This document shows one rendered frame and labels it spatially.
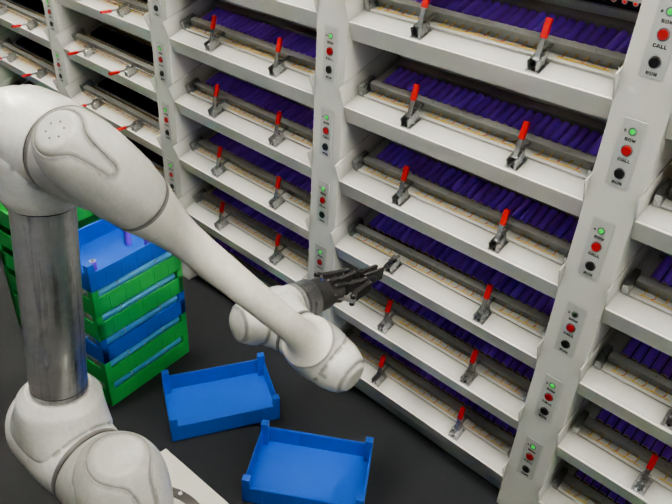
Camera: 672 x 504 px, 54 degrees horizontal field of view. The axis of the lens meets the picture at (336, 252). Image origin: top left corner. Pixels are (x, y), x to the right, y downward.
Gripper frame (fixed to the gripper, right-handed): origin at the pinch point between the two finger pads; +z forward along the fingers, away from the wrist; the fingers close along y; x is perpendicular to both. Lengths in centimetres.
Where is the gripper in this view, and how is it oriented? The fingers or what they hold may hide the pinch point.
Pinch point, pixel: (369, 274)
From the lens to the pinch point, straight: 161.0
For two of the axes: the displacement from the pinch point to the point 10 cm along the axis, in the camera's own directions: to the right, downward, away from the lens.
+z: 6.7, -2.2, 7.1
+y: 7.2, 4.1, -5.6
